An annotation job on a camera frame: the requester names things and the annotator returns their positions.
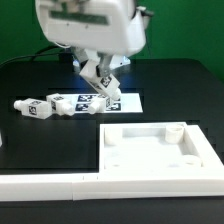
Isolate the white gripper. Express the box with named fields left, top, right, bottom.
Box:
left=35, top=0, right=146, bottom=77

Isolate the white square table top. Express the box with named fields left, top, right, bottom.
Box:
left=99, top=122, right=224, bottom=176

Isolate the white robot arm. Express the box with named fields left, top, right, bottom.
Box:
left=35, top=0, right=154, bottom=76

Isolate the white sheet with tags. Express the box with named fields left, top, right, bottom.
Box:
left=63, top=93, right=143, bottom=114

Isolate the black cable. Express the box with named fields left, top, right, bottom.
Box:
left=0, top=45, right=74, bottom=69

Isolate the white L-shaped fence wall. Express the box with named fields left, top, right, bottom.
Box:
left=0, top=169, right=224, bottom=202

